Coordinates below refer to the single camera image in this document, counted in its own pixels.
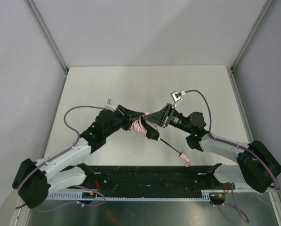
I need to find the pink folding umbrella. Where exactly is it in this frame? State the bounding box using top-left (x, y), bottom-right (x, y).
top-left (130, 116), bottom-right (191, 167)

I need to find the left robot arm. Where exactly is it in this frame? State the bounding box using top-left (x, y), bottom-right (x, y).
top-left (12, 105), bottom-right (145, 209)

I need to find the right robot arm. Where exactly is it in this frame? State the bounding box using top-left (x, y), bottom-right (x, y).
top-left (144, 104), bottom-right (281, 193)

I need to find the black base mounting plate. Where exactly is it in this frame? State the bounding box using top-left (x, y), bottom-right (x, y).
top-left (80, 164), bottom-right (231, 198)

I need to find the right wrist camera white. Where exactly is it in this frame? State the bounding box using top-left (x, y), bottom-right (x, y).
top-left (170, 91), bottom-right (186, 108)

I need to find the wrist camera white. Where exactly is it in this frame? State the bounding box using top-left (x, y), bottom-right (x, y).
top-left (170, 91), bottom-right (186, 108)
top-left (104, 99), bottom-right (116, 112)

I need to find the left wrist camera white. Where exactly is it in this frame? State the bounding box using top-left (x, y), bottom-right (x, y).
top-left (104, 99), bottom-right (116, 112)

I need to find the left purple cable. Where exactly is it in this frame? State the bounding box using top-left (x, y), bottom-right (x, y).
top-left (15, 105), bottom-right (107, 210)

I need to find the purple cable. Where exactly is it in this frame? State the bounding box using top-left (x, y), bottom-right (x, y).
top-left (15, 105), bottom-right (107, 210)
top-left (184, 89), bottom-right (280, 224)

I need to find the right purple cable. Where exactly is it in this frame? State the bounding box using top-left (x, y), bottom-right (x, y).
top-left (184, 89), bottom-right (280, 224)

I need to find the grey cable duct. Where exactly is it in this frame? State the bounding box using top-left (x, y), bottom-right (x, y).
top-left (46, 190), bottom-right (225, 202)

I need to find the left aluminium frame post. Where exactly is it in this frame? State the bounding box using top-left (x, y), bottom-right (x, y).
top-left (24, 0), bottom-right (69, 73)

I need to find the aluminium frame post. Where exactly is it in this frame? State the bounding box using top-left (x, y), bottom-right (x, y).
top-left (24, 0), bottom-right (69, 73)
top-left (232, 0), bottom-right (280, 71)

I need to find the right aluminium frame post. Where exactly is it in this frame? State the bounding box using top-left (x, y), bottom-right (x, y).
top-left (232, 0), bottom-right (280, 71)

